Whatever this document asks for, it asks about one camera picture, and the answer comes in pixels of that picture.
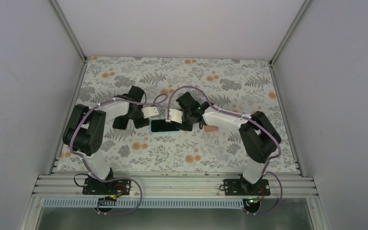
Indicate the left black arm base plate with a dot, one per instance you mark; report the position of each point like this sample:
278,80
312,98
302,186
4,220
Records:
94,187

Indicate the aluminium mounting rail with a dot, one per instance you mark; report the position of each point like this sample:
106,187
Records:
193,185

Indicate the floral patterned table mat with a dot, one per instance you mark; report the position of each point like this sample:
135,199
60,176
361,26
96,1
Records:
242,86

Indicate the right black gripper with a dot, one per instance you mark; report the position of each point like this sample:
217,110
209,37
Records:
189,128

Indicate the pink phone case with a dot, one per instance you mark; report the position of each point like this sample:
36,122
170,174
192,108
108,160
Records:
210,129

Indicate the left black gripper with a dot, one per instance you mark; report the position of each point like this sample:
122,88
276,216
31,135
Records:
138,124

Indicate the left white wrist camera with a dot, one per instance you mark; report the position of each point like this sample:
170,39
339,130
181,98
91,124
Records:
149,111

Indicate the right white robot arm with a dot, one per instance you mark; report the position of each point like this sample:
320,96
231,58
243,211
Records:
258,136

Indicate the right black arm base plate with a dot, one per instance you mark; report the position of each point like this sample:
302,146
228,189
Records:
237,187

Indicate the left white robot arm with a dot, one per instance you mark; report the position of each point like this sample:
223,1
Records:
84,131

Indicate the black phone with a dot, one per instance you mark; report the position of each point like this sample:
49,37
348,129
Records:
162,126
120,123

